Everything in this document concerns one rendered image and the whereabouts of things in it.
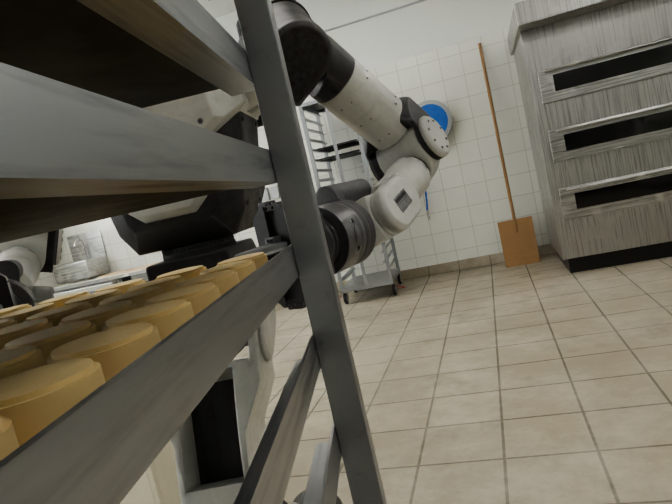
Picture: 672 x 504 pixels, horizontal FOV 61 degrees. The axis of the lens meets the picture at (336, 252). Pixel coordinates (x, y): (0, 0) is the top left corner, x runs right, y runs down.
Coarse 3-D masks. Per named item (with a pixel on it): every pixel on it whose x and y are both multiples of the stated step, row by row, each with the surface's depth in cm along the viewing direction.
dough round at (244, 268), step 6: (228, 264) 51; (234, 264) 49; (240, 264) 48; (246, 264) 48; (252, 264) 49; (204, 270) 50; (210, 270) 49; (216, 270) 47; (222, 270) 47; (234, 270) 47; (240, 270) 48; (246, 270) 48; (252, 270) 49; (240, 276) 48; (246, 276) 48
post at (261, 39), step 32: (256, 0) 50; (256, 32) 51; (256, 64) 51; (256, 96) 52; (288, 96) 51; (288, 128) 52; (288, 160) 52; (288, 192) 52; (288, 224) 53; (320, 224) 53; (320, 256) 53; (320, 288) 53; (320, 320) 54; (320, 352) 54; (352, 384) 54; (352, 416) 54; (352, 448) 55; (352, 480) 55
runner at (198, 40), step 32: (96, 0) 26; (128, 0) 27; (160, 0) 29; (192, 0) 36; (128, 32) 31; (160, 32) 33; (192, 32) 34; (224, 32) 44; (192, 64) 41; (224, 64) 43
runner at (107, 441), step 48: (240, 288) 32; (288, 288) 47; (192, 336) 23; (240, 336) 30; (144, 384) 18; (192, 384) 22; (48, 432) 13; (96, 432) 15; (144, 432) 18; (0, 480) 11; (48, 480) 13; (96, 480) 15
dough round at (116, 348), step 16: (96, 336) 28; (112, 336) 26; (128, 336) 26; (144, 336) 26; (64, 352) 25; (80, 352) 25; (96, 352) 25; (112, 352) 25; (128, 352) 25; (144, 352) 26; (112, 368) 25
